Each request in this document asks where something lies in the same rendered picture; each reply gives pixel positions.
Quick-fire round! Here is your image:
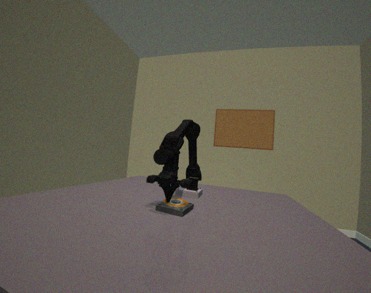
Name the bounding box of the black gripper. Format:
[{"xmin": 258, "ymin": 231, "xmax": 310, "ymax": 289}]
[{"xmin": 147, "ymin": 164, "xmax": 193, "ymax": 203}]

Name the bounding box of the orange round plate with holes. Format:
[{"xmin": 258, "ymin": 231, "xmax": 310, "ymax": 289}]
[{"xmin": 163, "ymin": 198, "xmax": 188, "ymax": 208}]

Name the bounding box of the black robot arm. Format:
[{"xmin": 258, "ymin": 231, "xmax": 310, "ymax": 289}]
[{"xmin": 153, "ymin": 120, "xmax": 201, "ymax": 191}]

